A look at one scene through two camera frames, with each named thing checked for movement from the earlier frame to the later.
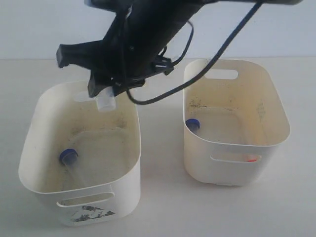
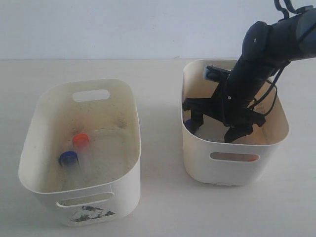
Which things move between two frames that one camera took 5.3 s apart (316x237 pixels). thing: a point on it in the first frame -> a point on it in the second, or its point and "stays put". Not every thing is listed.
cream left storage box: [88, 161] stays put
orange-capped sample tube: [105, 100] -> [81, 143]
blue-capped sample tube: [193, 125] stays put
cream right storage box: [234, 118] stays put
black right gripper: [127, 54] -> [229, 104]
